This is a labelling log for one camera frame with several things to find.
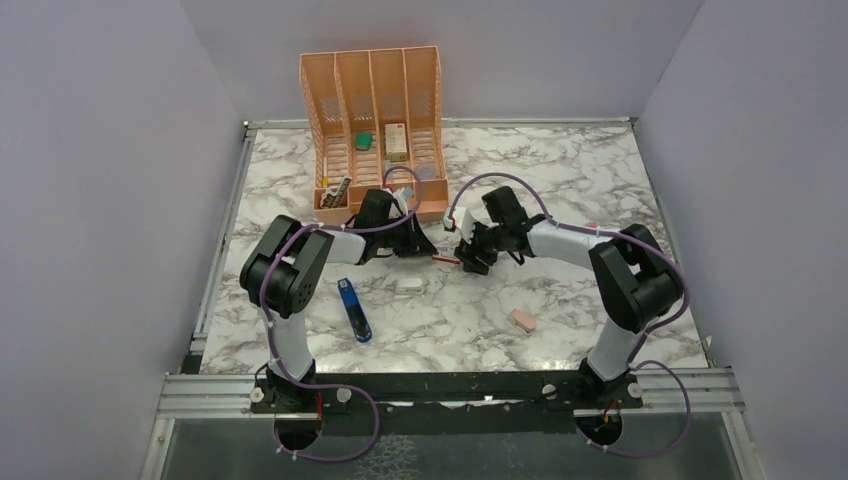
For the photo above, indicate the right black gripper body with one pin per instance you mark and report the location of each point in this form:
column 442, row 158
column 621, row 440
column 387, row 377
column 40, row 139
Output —
column 485, row 241

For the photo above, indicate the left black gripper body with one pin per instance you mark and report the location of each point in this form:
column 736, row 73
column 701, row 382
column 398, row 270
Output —
column 401, row 237

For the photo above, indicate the red white staple box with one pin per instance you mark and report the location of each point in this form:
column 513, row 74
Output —
column 446, row 259

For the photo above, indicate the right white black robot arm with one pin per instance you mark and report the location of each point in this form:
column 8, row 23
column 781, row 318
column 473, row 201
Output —
column 637, row 282

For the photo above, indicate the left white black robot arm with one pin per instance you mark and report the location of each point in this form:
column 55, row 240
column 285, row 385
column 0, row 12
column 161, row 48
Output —
column 284, row 269

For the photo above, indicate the blue stapler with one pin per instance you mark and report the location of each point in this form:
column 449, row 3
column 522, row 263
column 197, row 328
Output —
column 354, row 311

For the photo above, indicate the black white item in organizer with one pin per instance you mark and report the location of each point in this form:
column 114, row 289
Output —
column 332, row 197

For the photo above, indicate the clear round lid in organizer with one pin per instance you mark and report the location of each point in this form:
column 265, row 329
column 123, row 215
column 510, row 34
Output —
column 427, row 171

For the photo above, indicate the white green box in organizer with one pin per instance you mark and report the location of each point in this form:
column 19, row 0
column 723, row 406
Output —
column 395, row 142

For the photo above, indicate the green object in organizer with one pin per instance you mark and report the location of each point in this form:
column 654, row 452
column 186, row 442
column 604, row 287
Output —
column 363, row 141

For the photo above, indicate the orange plastic desk organizer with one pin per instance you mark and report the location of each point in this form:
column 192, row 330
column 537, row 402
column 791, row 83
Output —
column 363, row 90

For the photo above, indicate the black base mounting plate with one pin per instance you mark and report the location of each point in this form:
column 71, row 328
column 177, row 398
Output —
column 437, row 403

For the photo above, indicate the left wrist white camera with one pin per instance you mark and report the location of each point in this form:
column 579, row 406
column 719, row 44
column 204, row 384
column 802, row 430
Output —
column 401, row 200

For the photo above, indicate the wrist white camera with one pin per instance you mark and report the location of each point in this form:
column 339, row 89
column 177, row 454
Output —
column 460, row 220
column 401, row 200

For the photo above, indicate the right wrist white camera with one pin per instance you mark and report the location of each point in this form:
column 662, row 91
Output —
column 460, row 220

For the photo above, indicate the aluminium frame rail front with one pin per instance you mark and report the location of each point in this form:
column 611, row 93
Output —
column 228, row 396

